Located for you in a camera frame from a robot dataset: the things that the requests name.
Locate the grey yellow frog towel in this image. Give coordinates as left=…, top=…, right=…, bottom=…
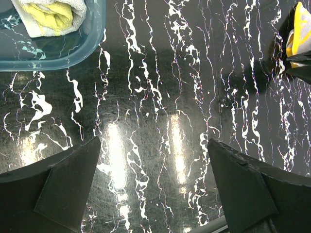
left=12, top=0, right=87, bottom=38

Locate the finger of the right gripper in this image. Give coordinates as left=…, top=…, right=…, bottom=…
left=286, top=66, right=311, bottom=84
left=287, top=50, right=311, bottom=66

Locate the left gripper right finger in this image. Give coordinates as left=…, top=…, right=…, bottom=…
left=207, top=139, right=311, bottom=233

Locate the grey orange towel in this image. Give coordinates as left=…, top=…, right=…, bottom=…
left=286, top=2, right=311, bottom=68

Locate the blue transparent plastic container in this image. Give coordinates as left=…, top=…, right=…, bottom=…
left=0, top=0, right=106, bottom=72

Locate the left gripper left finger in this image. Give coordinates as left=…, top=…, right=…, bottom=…
left=0, top=137, right=101, bottom=233

